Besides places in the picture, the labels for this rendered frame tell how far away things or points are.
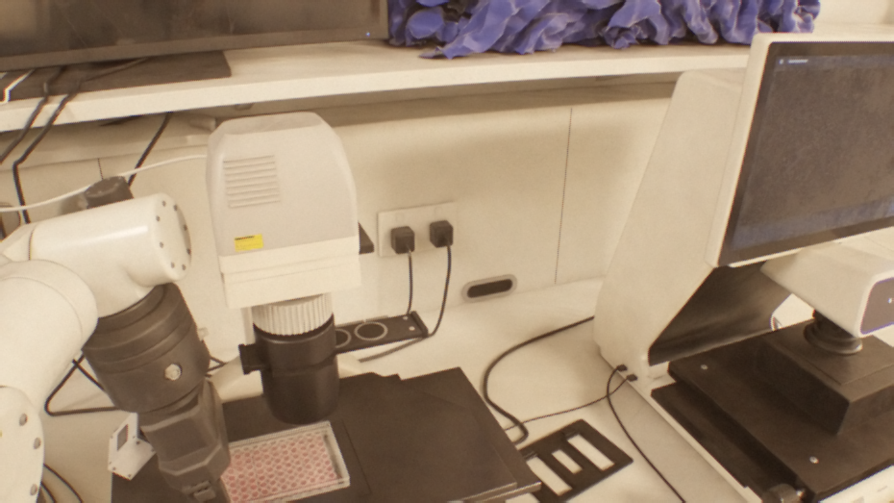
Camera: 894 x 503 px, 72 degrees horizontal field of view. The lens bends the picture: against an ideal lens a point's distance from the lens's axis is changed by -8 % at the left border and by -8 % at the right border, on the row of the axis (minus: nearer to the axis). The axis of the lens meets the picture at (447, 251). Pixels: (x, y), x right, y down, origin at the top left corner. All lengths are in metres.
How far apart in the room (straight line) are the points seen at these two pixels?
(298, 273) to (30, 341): 0.20
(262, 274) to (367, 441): 0.26
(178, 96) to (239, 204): 0.34
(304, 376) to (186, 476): 0.12
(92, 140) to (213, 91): 0.31
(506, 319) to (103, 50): 0.81
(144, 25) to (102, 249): 0.44
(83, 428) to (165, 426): 0.57
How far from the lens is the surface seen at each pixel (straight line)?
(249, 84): 0.79
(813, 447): 0.95
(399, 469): 0.66
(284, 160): 0.47
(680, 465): 1.01
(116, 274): 0.50
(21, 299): 0.42
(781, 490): 0.85
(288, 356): 0.54
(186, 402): 0.57
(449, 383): 0.78
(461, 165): 1.17
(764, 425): 0.96
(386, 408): 0.73
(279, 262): 0.49
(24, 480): 0.32
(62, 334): 0.42
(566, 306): 1.32
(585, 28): 1.03
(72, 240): 0.51
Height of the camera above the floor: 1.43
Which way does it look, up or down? 27 degrees down
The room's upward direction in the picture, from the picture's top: 1 degrees clockwise
